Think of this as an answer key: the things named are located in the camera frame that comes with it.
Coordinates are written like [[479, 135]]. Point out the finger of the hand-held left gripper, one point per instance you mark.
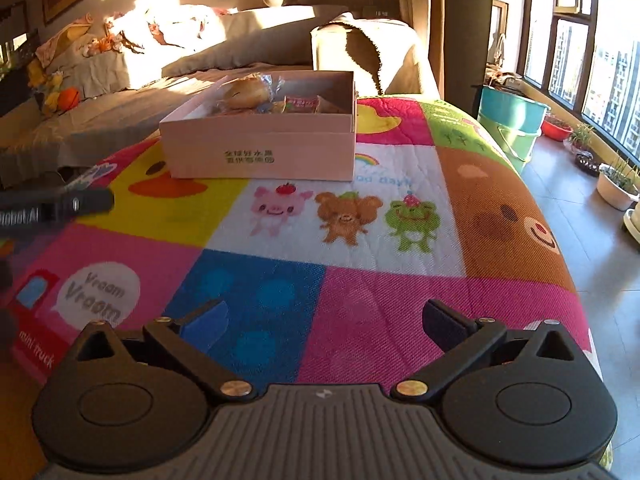
[[85, 204]]

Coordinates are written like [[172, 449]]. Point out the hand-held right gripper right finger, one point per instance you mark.
[[444, 320]]

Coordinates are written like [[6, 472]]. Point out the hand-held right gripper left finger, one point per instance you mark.
[[200, 321]]

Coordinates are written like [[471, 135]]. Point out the pink cardboard box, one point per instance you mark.
[[260, 150]]

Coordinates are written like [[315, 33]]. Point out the round bun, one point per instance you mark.
[[245, 92]]

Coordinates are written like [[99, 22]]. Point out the brown cookie packet green label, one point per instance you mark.
[[301, 104]]

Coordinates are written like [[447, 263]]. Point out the beige covered sofa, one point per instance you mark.
[[125, 110]]

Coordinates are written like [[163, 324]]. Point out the orange ball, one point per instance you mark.
[[69, 99]]

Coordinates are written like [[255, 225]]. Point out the colourful cartoon play mat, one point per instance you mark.
[[350, 240]]

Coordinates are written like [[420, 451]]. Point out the pile of pink clothes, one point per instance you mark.
[[62, 40]]

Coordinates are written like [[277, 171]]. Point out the green plastic basin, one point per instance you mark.
[[520, 147]]

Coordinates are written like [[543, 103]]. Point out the white floral blanket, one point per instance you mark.
[[170, 25]]

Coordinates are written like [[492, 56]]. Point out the dark plant tray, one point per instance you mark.
[[587, 165]]

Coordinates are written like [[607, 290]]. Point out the tall white ribbed planter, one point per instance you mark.
[[634, 222]]

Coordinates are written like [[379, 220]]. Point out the white pot with grass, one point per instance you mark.
[[617, 192]]

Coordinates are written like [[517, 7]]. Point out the red plastic basin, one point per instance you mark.
[[556, 131]]

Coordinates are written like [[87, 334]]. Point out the teal plastic bucket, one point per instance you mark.
[[510, 110]]

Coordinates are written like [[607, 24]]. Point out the small potted plant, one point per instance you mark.
[[580, 139]]

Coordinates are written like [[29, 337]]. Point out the long beige pillow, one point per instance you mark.
[[250, 35]]

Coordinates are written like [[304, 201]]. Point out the dark framed window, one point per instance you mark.
[[590, 70]]

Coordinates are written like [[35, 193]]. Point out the beige curtain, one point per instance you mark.
[[417, 25]]

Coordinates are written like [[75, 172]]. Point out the small digital clock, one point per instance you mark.
[[381, 11]]

